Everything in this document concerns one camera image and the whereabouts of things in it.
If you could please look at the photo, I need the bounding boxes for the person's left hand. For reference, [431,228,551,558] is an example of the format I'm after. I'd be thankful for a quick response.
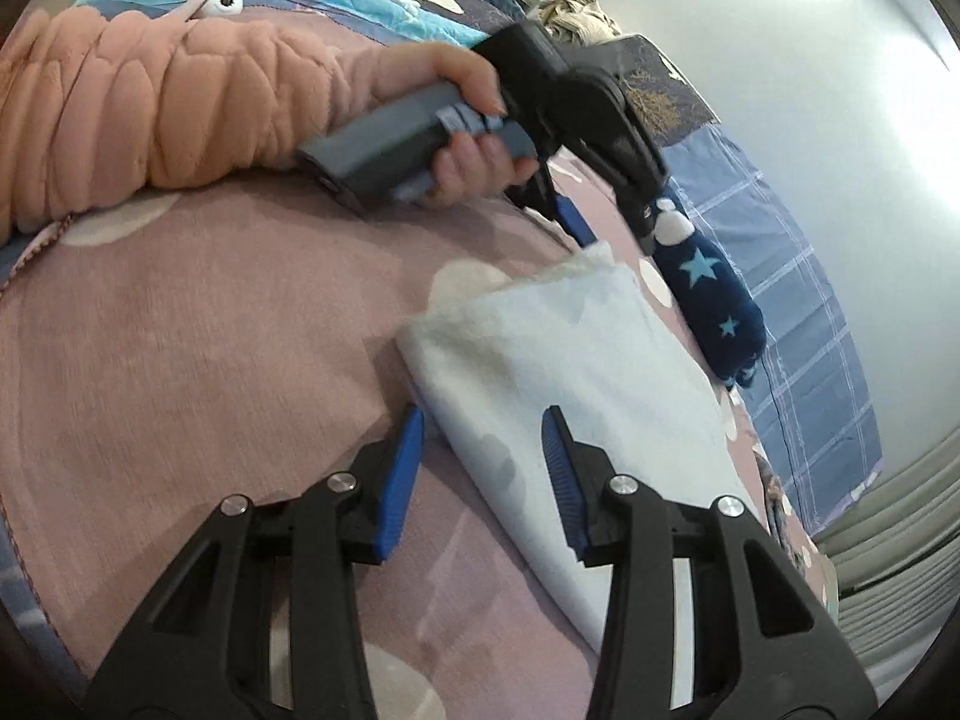
[351,40,542,210]

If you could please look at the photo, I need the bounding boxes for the pink polka dot bedspread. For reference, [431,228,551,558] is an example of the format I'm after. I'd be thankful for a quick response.
[0,0,842,720]

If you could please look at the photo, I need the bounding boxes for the left forearm pink sleeve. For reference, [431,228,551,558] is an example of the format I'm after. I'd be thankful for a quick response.
[2,7,381,236]

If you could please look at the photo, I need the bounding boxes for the dark tree print pillow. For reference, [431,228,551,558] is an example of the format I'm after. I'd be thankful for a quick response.
[605,34,719,148]

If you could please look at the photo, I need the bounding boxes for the grey pleated curtain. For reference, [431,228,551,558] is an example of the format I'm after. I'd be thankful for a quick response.
[817,433,960,700]

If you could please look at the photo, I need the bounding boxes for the light grey t-shirt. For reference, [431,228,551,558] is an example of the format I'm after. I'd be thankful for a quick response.
[395,239,767,706]

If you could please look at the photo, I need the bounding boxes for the blue plaid pillow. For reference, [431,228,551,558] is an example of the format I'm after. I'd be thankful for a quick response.
[664,124,884,535]

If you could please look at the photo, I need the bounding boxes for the beige crumpled clothes pile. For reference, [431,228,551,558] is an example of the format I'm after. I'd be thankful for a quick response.
[532,0,623,46]

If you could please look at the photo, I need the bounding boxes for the white small device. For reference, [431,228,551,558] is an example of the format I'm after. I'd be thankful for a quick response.
[172,0,244,20]

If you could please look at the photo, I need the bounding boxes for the navy star fleece garment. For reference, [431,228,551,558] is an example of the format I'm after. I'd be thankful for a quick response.
[652,199,766,388]

